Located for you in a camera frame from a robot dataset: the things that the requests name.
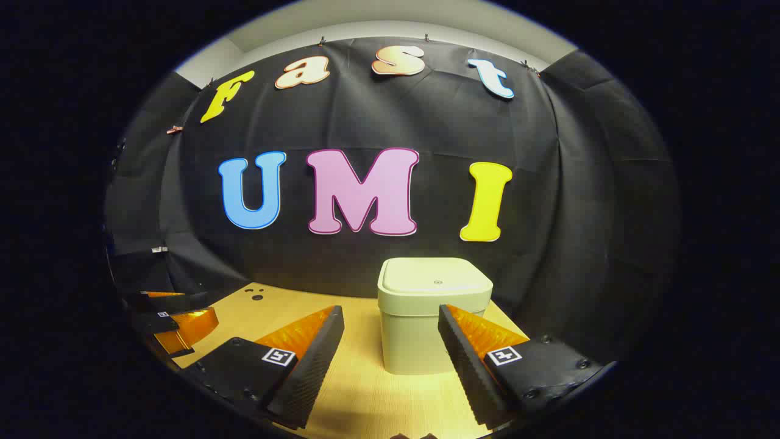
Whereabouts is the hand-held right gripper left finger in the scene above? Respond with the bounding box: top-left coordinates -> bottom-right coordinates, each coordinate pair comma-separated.
182,305 -> 345,430

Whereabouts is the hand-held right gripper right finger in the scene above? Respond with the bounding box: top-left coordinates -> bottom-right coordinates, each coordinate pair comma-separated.
438,304 -> 605,429

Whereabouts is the pale green desktop garbage bin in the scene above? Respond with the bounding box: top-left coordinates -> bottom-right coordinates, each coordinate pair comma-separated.
377,257 -> 494,376

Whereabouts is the wooden desktop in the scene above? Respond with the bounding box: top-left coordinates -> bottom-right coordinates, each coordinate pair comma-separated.
172,282 -> 531,439

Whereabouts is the black backdrop cloth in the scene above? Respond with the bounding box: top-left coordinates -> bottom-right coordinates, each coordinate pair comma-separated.
104,37 -> 681,366

